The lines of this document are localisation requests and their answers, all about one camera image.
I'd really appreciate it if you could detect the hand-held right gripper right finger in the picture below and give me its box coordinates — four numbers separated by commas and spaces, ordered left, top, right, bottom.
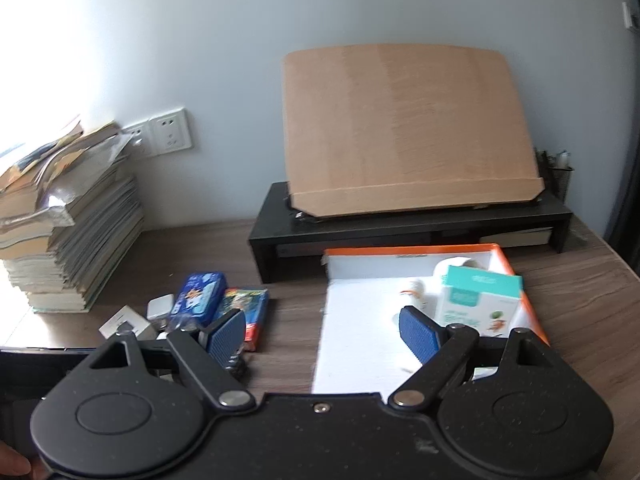
387, 306, 551, 408

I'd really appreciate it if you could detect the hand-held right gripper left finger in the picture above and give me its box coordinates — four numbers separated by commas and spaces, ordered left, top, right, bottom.
87, 309, 256, 408

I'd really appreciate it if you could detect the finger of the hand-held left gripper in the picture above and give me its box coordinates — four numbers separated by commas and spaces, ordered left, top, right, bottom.
220, 352, 249, 384

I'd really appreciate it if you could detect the colourful red packet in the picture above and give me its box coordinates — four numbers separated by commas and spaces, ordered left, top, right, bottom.
212, 287, 271, 352

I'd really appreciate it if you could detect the blue floss box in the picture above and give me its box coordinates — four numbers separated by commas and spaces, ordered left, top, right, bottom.
170, 271, 227, 330

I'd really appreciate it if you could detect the orange and white cardboard box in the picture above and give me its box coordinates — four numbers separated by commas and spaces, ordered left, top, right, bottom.
311, 242, 551, 396

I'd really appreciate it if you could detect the teal bandage box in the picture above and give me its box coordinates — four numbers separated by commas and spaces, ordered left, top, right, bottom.
434, 265, 524, 343

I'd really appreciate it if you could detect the white charger adapter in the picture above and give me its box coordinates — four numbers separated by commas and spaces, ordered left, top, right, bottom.
146, 296, 174, 333

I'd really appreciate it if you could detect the white plug-in heater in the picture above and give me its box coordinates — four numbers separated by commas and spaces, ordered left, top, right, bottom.
432, 255, 483, 281

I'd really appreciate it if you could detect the white charger box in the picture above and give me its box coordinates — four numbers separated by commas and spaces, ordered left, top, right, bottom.
98, 306, 157, 346

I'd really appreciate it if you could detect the person's left hand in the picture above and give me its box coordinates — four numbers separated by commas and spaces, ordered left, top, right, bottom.
0, 442, 33, 480

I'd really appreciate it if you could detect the black monitor riser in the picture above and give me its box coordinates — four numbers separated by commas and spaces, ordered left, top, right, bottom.
249, 181, 574, 284

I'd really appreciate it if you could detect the stack of books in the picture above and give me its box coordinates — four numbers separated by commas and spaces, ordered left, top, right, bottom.
0, 120, 146, 315

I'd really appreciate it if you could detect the clear plastic bag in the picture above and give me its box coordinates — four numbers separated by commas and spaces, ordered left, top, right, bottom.
30, 132, 133, 223

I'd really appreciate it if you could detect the black mesh pen holder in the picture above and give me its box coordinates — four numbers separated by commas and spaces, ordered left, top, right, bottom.
534, 147, 573, 203

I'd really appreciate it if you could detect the wooden drawing board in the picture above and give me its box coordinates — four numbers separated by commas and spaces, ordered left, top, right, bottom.
281, 45, 547, 222

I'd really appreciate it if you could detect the dark panel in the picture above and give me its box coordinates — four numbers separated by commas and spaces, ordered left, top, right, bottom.
602, 25, 640, 266

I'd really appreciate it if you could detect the white wall socket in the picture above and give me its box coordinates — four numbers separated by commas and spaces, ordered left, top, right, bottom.
121, 120, 152, 159
148, 107, 193, 157

